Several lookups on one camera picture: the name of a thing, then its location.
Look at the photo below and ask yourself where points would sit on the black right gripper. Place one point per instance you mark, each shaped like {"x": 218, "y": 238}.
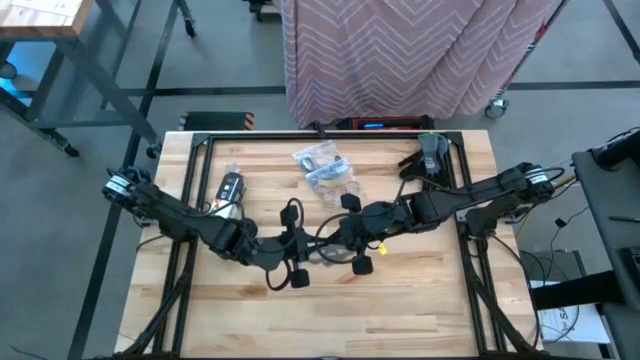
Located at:
{"x": 370, "y": 225}

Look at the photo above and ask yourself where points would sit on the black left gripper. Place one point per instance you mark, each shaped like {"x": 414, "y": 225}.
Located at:
{"x": 287, "y": 245}

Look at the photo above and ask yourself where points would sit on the thin blue rubber band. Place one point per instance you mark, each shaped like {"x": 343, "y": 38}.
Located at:
{"x": 325, "y": 172}

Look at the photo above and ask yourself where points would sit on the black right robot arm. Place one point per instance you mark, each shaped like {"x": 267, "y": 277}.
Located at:
{"x": 480, "y": 197}

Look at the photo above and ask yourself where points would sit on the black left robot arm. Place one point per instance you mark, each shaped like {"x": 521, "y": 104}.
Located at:
{"x": 175, "y": 215}

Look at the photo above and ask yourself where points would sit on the yellow tape tag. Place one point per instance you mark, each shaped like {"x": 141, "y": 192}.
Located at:
{"x": 383, "y": 248}

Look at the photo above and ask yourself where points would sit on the black white zipper bag box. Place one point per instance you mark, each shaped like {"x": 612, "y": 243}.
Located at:
{"x": 230, "y": 192}

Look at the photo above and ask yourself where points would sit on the grey black work glove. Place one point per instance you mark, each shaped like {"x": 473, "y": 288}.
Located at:
{"x": 432, "y": 152}
{"x": 411, "y": 167}

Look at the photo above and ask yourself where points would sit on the orange black device blue display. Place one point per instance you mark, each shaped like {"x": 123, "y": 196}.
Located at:
{"x": 400, "y": 122}

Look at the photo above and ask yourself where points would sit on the black box with orange stripes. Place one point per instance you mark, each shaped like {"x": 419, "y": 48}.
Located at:
{"x": 215, "y": 121}

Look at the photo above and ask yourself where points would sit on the pink chevron blanket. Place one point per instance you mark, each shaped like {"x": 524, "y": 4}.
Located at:
{"x": 395, "y": 60}

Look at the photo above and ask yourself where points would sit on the dark grey computer case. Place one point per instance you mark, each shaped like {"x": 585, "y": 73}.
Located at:
{"x": 560, "y": 265}

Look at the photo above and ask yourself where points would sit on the white printed paper sheet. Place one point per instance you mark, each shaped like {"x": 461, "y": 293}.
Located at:
{"x": 565, "y": 325}

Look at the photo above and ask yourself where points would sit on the black table leg with caster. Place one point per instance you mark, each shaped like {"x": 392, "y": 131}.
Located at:
{"x": 186, "y": 20}

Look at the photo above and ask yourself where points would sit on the black desk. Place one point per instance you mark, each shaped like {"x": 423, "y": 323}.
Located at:
{"x": 605, "y": 195}

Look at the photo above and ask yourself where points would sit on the black pen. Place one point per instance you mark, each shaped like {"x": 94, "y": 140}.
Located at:
{"x": 625, "y": 219}

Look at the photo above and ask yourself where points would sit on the red plastic bin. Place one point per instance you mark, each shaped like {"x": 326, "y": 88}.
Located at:
{"x": 539, "y": 30}

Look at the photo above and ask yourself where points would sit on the black device on desk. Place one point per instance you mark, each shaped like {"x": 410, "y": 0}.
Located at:
{"x": 617, "y": 150}

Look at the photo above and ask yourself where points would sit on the wooden top workbench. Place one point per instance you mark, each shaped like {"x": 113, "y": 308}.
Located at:
{"x": 45, "y": 15}

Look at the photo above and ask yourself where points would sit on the black metal table frame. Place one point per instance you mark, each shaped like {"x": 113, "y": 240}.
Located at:
{"x": 260, "y": 135}

